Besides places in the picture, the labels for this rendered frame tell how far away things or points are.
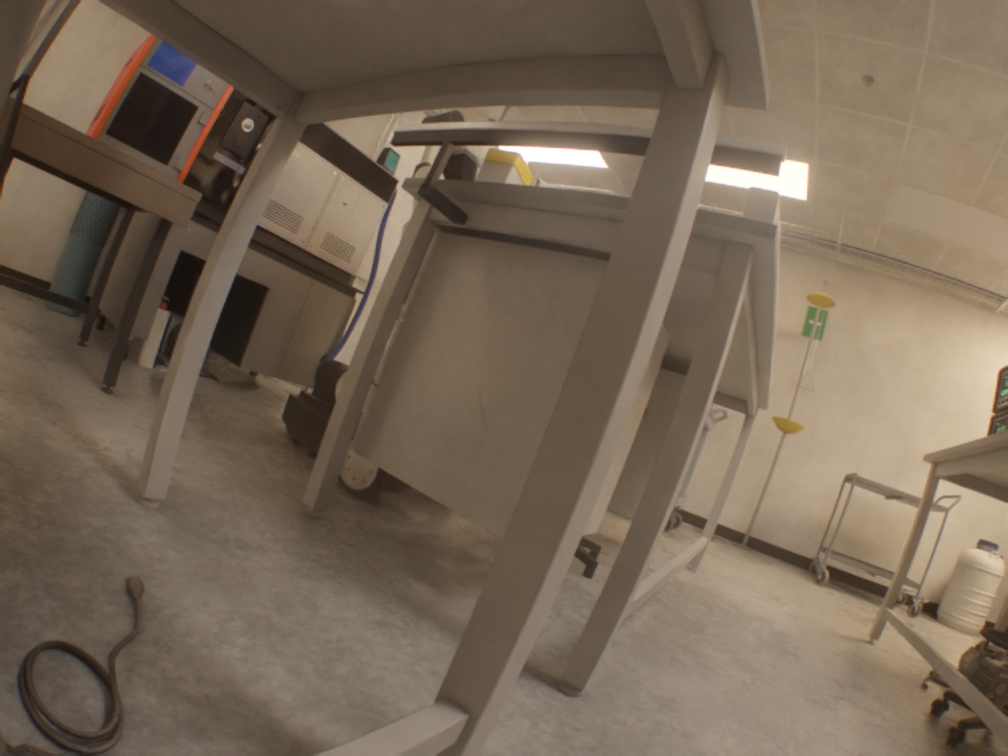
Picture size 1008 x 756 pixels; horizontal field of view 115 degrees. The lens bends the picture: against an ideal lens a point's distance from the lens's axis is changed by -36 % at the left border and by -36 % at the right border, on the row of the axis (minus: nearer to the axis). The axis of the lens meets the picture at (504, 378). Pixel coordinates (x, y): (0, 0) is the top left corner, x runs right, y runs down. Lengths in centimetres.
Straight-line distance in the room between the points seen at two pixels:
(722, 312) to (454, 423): 62
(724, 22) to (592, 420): 40
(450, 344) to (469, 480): 32
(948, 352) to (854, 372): 100
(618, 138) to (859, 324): 419
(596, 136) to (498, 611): 80
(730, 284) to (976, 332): 454
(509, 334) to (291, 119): 65
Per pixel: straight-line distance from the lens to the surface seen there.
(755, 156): 87
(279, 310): 261
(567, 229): 105
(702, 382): 86
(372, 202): 295
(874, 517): 474
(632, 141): 93
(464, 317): 119
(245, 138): 254
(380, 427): 127
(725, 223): 92
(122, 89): 175
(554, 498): 41
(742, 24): 54
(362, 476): 162
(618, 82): 58
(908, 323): 508
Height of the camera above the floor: 46
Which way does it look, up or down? 2 degrees up
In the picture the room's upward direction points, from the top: 21 degrees clockwise
